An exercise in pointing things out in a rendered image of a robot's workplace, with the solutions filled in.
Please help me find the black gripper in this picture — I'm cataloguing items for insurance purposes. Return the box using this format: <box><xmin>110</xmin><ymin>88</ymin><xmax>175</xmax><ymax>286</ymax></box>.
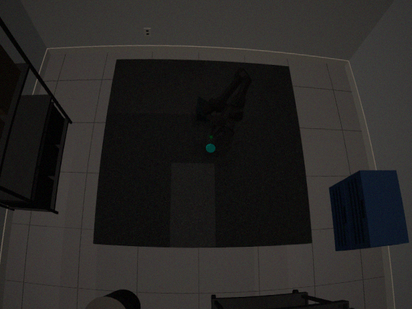
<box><xmin>206</xmin><ymin>113</ymin><xmax>235</xmax><ymax>137</ymax></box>

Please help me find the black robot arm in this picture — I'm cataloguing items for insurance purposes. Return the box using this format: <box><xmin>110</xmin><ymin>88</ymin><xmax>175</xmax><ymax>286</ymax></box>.
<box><xmin>202</xmin><ymin>68</ymin><xmax>252</xmax><ymax>128</ymax></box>

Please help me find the teal flat oval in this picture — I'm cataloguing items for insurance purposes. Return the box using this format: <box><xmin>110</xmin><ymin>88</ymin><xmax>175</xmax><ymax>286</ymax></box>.
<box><xmin>206</xmin><ymin>144</ymin><xmax>215</xmax><ymax>152</ymax></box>

